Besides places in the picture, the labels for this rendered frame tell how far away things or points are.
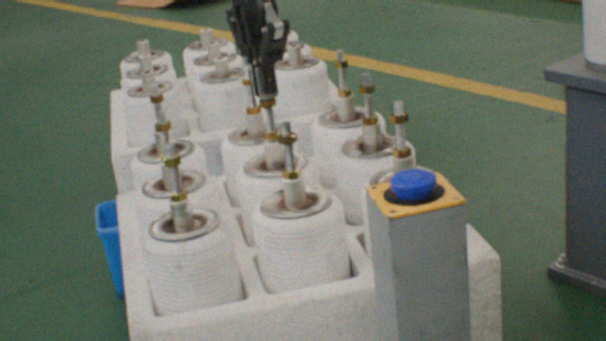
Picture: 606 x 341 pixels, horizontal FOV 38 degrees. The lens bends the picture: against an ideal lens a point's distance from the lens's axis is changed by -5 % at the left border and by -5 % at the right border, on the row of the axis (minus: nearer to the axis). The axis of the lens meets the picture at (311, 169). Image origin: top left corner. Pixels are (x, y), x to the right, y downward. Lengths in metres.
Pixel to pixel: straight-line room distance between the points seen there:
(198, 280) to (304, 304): 0.11
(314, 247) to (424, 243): 0.18
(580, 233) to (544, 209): 0.26
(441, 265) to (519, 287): 0.49
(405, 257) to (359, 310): 0.18
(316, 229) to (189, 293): 0.14
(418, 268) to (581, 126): 0.45
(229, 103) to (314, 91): 0.14
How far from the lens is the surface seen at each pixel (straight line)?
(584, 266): 1.27
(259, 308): 0.93
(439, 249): 0.79
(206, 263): 0.93
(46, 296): 1.45
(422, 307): 0.81
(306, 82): 1.46
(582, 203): 1.23
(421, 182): 0.79
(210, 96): 1.45
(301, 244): 0.94
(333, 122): 1.19
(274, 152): 1.06
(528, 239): 1.41
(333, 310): 0.94
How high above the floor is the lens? 0.63
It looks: 21 degrees down
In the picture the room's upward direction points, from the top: 7 degrees counter-clockwise
